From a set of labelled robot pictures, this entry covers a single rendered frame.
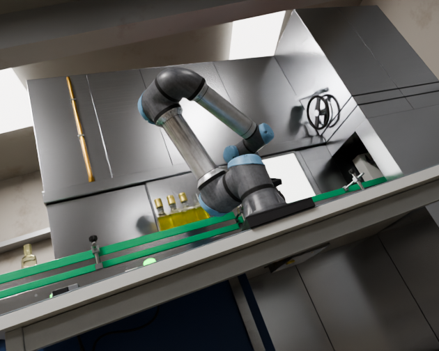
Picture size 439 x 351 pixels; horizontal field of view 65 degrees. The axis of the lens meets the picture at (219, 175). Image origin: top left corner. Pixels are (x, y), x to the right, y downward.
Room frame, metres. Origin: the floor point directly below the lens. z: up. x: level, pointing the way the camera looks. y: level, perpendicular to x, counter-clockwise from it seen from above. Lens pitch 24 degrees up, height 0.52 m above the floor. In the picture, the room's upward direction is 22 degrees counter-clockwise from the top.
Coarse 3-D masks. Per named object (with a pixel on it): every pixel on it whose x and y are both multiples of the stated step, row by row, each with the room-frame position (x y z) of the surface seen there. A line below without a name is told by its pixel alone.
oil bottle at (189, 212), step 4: (184, 208) 1.45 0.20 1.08; (188, 208) 1.46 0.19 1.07; (192, 208) 1.46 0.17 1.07; (184, 212) 1.45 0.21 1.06; (188, 212) 1.46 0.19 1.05; (192, 212) 1.46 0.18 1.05; (184, 216) 1.45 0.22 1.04; (188, 216) 1.45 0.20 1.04; (192, 216) 1.46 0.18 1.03; (196, 216) 1.47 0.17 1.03; (188, 220) 1.45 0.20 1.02; (192, 220) 1.46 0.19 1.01; (196, 220) 1.46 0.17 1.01
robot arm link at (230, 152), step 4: (240, 144) 1.22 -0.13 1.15; (228, 148) 1.23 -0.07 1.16; (232, 148) 1.22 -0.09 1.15; (236, 148) 1.23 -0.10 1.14; (240, 148) 1.22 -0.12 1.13; (244, 148) 1.22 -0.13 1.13; (224, 152) 1.24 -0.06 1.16; (228, 152) 1.24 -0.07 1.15; (232, 152) 1.22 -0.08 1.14; (236, 152) 1.22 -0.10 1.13; (240, 152) 1.23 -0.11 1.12; (244, 152) 1.23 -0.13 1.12; (248, 152) 1.23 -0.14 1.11; (224, 156) 1.25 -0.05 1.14; (228, 156) 1.24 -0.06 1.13; (232, 156) 1.23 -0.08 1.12; (236, 156) 1.23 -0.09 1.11; (228, 160) 1.25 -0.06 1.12
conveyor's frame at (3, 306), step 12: (240, 228) 1.40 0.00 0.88; (204, 240) 1.33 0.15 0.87; (168, 252) 1.28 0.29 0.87; (180, 252) 1.29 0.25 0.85; (120, 264) 1.21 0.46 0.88; (132, 264) 1.22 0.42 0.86; (84, 276) 1.16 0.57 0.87; (96, 276) 1.17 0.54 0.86; (108, 276) 1.19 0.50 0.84; (36, 288) 1.11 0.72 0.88; (48, 288) 1.12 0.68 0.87; (0, 300) 1.06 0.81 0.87; (12, 300) 1.07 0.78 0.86; (24, 300) 1.09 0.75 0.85; (36, 300) 1.10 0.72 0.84; (0, 312) 1.06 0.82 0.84
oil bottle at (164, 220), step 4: (160, 212) 1.41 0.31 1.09; (164, 212) 1.42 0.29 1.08; (168, 212) 1.43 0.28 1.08; (160, 216) 1.41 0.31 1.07; (164, 216) 1.41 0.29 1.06; (168, 216) 1.42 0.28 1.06; (160, 220) 1.40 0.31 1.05; (164, 220) 1.41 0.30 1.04; (168, 220) 1.42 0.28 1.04; (160, 224) 1.40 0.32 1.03; (164, 224) 1.41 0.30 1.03; (168, 224) 1.41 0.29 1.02; (172, 224) 1.42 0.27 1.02; (160, 228) 1.41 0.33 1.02; (164, 228) 1.41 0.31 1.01; (168, 228) 1.41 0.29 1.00
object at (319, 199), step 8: (384, 176) 1.86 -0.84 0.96; (368, 184) 1.81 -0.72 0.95; (376, 184) 1.83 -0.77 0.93; (328, 192) 1.71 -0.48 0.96; (336, 192) 1.73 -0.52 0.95; (344, 192) 1.75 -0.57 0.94; (352, 192) 1.77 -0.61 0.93; (320, 200) 1.69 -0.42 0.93; (328, 200) 1.71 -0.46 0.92; (240, 224) 1.52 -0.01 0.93
